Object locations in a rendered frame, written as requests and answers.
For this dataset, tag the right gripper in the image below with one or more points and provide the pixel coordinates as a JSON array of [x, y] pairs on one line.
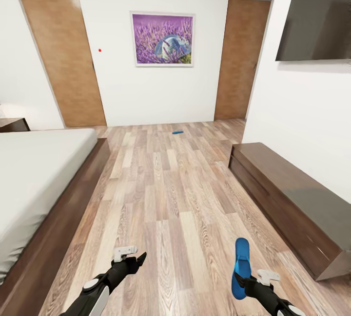
[[255, 289]]

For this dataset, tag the painting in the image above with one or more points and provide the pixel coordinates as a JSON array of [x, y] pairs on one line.
[[163, 39]]

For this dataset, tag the bench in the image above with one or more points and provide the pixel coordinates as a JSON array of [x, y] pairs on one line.
[[314, 222]]

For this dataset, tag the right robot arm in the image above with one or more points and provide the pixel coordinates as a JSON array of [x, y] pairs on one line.
[[262, 289]]

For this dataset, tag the bed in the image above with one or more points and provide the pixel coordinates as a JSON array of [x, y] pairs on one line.
[[47, 178]]

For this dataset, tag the sandal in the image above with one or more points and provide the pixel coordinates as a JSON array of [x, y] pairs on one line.
[[242, 266]]

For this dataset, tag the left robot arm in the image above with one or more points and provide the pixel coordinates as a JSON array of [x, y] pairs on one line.
[[95, 294]]

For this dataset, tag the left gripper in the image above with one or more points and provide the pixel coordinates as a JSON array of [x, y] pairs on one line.
[[128, 266]]

